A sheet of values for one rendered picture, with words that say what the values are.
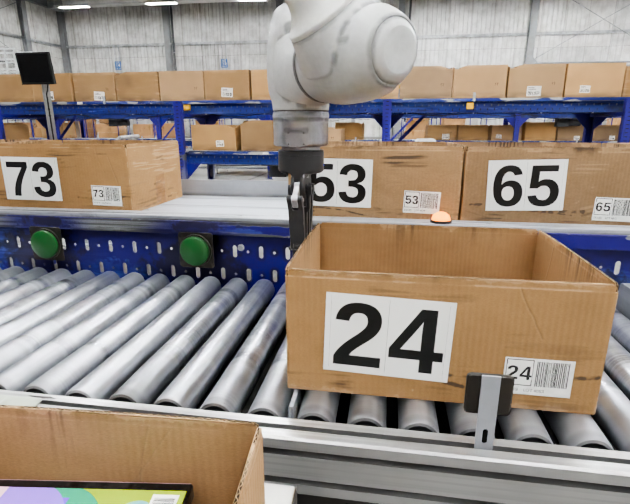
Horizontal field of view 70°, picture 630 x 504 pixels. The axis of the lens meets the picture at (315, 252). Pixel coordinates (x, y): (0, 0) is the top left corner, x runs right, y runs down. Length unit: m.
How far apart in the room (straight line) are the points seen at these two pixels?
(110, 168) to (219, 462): 0.92
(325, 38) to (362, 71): 0.06
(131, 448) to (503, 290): 0.43
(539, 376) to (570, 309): 0.09
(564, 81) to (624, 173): 4.80
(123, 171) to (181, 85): 4.93
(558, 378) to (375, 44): 0.45
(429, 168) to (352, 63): 0.53
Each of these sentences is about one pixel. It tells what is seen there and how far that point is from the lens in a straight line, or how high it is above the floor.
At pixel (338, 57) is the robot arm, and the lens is 0.57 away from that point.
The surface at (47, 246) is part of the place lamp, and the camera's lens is 1.29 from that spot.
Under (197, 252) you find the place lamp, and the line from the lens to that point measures 1.09.
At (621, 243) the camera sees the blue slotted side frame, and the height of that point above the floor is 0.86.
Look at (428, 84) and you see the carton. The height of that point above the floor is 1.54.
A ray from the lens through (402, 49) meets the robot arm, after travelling 0.57.
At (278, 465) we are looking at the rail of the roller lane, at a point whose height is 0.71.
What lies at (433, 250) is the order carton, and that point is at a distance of 0.85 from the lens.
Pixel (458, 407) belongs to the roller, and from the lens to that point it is 0.64.
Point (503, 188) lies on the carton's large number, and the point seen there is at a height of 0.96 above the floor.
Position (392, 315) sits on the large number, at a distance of 0.58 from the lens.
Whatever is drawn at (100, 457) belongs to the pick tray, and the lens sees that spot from 0.49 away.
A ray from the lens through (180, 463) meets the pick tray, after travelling 0.46.
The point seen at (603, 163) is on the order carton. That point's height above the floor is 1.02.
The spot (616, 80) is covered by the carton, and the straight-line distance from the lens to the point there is 6.06.
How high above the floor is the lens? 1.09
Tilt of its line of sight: 16 degrees down
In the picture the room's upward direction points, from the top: straight up
